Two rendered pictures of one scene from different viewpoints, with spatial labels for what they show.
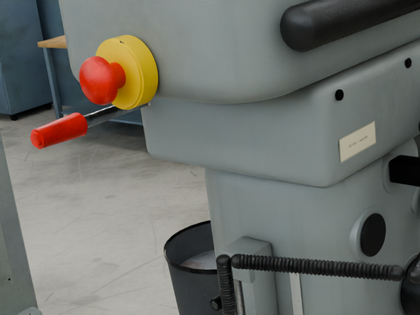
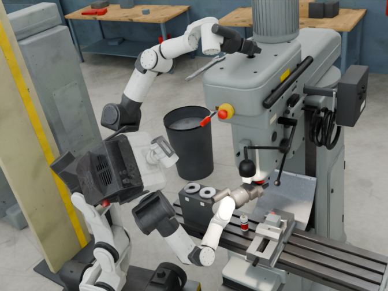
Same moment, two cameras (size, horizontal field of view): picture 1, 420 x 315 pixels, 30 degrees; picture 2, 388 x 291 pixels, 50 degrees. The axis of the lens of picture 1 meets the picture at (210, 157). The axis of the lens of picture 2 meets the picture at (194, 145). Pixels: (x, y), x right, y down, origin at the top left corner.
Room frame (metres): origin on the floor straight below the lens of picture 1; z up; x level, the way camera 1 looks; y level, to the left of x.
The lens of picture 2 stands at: (-0.73, 0.36, 2.50)
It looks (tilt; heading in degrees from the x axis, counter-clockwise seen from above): 32 degrees down; 354
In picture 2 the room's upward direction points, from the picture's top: 9 degrees counter-clockwise
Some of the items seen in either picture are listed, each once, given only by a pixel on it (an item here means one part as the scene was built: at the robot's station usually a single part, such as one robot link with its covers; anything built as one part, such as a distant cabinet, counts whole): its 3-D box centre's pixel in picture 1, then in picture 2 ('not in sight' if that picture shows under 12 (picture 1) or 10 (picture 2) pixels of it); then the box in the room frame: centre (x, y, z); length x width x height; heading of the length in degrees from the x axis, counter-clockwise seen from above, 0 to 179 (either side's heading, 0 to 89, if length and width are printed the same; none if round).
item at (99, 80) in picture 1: (104, 79); (223, 114); (0.63, 0.08, 1.76); 0.04 x 0.03 x 0.04; 46
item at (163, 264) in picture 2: not in sight; (171, 275); (1.05, 0.43, 0.50); 0.20 x 0.05 x 0.20; 57
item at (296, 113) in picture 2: not in sight; (275, 123); (0.95, -0.24, 1.47); 0.24 x 0.19 x 0.26; 46
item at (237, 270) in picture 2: not in sight; (264, 252); (0.81, -0.10, 0.76); 0.50 x 0.35 x 0.12; 136
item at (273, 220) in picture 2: not in sight; (273, 222); (0.77, -0.14, 1.01); 0.06 x 0.05 x 0.06; 47
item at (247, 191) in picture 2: not in sight; (246, 193); (0.77, -0.02, 1.23); 0.13 x 0.12 x 0.10; 25
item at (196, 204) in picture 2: not in sight; (202, 204); (1.05, 0.17, 1.00); 0.22 x 0.12 x 0.20; 45
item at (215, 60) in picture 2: not in sight; (204, 67); (0.78, 0.10, 1.89); 0.24 x 0.04 x 0.01; 133
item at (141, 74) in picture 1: (125, 72); (226, 111); (0.65, 0.06, 1.76); 0.06 x 0.02 x 0.06; 46
